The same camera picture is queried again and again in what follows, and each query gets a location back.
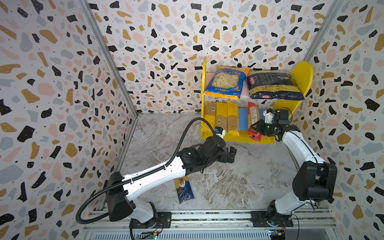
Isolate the red pasta packet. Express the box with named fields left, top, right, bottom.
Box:
left=248, top=102, right=262, bottom=142

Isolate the yellow spaghetti box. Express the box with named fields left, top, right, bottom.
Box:
left=227, top=102, right=240, bottom=137

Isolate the clear yellow spaghetti packet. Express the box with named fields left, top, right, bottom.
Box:
left=215, top=102, right=228, bottom=133

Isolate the black penne pasta bag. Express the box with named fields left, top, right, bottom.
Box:
left=246, top=71, right=304, bottom=101

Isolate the yellow spaghetti bag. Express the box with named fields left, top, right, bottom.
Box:
left=203, top=102, right=216, bottom=129

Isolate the dark blue pasta bag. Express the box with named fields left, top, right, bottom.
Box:
left=174, top=176, right=195, bottom=204

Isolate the blue orecchiette pasta bag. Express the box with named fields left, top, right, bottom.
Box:
left=205, top=66, right=250, bottom=100

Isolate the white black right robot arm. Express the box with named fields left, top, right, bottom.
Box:
left=250, top=109, right=338, bottom=226

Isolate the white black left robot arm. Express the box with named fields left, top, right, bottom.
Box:
left=106, top=136, right=237, bottom=224

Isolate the yellow wooden shelf unit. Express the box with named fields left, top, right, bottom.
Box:
left=201, top=57, right=314, bottom=144

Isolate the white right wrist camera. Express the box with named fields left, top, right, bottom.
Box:
left=263, top=109, right=275, bottom=124

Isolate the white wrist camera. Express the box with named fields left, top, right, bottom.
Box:
left=214, top=127, right=226, bottom=139
left=263, top=109, right=275, bottom=124

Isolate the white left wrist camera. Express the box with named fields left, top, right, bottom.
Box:
left=214, top=127, right=226, bottom=139

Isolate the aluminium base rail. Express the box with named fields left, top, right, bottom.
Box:
left=84, top=209, right=342, bottom=240

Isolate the black corrugated cable hose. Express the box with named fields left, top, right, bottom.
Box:
left=74, top=117, right=217, bottom=225

